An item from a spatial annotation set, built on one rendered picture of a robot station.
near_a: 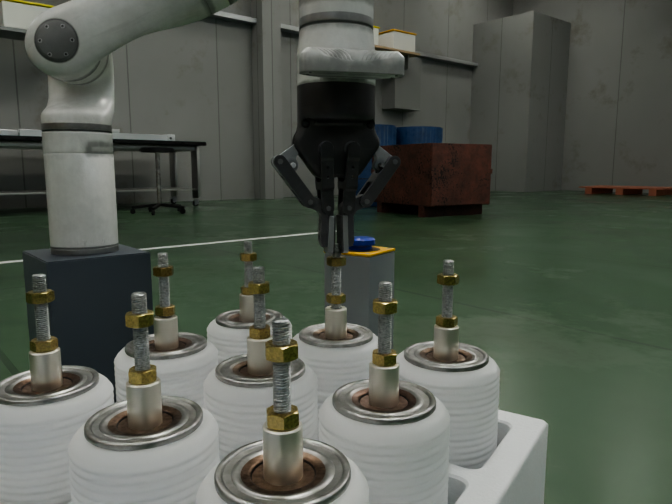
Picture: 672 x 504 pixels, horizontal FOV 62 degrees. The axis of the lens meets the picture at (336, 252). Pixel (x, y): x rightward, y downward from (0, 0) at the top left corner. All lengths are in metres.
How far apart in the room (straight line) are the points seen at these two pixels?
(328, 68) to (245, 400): 0.27
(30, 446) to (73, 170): 0.47
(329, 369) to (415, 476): 0.17
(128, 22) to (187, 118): 6.87
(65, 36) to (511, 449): 0.72
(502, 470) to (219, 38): 7.77
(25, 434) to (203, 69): 7.52
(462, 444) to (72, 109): 0.65
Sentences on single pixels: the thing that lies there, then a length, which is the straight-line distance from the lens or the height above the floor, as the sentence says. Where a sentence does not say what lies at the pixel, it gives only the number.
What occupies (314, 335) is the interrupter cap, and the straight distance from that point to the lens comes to 0.57.
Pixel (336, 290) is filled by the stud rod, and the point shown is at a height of 0.30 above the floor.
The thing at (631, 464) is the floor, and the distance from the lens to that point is 0.96.
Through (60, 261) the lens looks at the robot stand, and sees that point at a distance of 0.83.
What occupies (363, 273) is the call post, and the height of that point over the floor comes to 0.29.
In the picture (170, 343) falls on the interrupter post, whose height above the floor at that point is 0.26.
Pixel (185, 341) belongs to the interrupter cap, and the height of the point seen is 0.25.
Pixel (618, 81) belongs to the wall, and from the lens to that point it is 11.77.
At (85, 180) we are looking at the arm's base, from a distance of 0.85.
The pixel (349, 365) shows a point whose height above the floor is 0.24.
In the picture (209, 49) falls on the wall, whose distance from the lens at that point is 7.98.
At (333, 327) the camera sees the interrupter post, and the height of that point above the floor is 0.26.
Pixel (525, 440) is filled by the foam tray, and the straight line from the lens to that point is 0.56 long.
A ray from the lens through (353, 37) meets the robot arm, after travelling 0.53.
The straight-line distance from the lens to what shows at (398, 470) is 0.40.
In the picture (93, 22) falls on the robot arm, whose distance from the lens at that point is 0.85.
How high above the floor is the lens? 0.42
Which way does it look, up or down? 8 degrees down
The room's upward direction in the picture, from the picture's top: straight up
